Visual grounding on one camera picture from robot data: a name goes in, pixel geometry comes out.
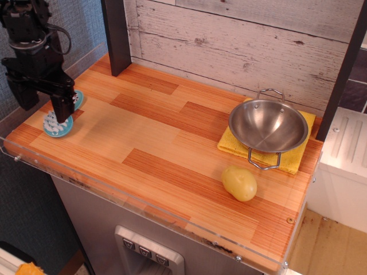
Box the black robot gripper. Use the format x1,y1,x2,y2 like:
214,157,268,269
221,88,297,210
1,45,76,123

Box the teal brush white bristles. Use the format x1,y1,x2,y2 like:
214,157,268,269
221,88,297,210
43,90,84,138

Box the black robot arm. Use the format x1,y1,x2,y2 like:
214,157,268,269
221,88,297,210
1,1,76,124

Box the grey toy fridge cabinet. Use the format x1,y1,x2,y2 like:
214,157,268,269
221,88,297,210
52,176,259,274

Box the silver dispenser button panel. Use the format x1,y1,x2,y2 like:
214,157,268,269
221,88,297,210
114,225,185,274

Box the orange and black object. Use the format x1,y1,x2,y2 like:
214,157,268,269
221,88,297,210
15,262,45,275

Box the yellow plastic potato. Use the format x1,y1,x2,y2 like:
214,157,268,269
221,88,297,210
221,166,257,202

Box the yellow folded cloth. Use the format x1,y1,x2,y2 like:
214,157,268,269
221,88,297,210
217,99,316,175

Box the white cabinet at right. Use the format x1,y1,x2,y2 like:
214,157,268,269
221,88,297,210
306,108,366,232

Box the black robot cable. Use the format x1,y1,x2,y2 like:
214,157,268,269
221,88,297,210
45,23,72,56

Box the dark left vertical post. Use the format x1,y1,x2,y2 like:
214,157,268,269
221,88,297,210
101,0,131,76

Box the dark vertical post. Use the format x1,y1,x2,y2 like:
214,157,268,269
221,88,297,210
101,0,131,76
316,1,366,142

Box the clear acrylic guard rail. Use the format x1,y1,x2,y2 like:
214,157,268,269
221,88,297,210
0,42,323,273

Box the steel colander bowl with handles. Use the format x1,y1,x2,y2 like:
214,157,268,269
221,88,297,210
228,88,310,171

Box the dark right vertical post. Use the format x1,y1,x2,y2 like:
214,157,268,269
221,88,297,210
316,1,366,142

